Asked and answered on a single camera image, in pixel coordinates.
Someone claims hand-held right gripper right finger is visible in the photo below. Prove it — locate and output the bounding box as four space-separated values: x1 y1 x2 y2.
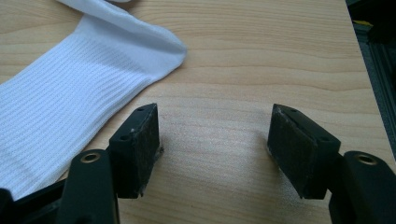
266 103 342 200

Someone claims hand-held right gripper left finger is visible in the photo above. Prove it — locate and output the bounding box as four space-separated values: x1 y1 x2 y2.
108 103 162 200

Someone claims white sock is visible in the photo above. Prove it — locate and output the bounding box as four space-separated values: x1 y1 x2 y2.
0 0 189 202

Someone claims metal floor rail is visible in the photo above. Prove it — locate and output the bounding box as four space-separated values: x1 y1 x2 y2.
345 0 396 162

